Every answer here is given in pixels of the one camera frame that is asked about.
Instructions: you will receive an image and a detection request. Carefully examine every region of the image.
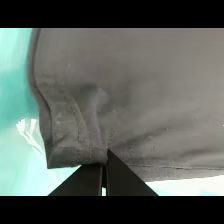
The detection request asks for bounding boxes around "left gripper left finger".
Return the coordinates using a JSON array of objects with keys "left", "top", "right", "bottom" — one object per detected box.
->
[{"left": 48, "top": 162, "right": 104, "bottom": 197}]

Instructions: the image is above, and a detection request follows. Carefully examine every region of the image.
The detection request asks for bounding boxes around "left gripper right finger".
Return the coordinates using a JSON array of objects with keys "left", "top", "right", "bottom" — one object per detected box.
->
[{"left": 105, "top": 148, "right": 159, "bottom": 197}]

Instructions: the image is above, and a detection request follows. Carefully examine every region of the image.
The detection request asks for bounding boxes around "grey T-shirt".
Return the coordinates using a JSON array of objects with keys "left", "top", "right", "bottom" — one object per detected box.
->
[{"left": 27, "top": 27, "right": 224, "bottom": 183}]

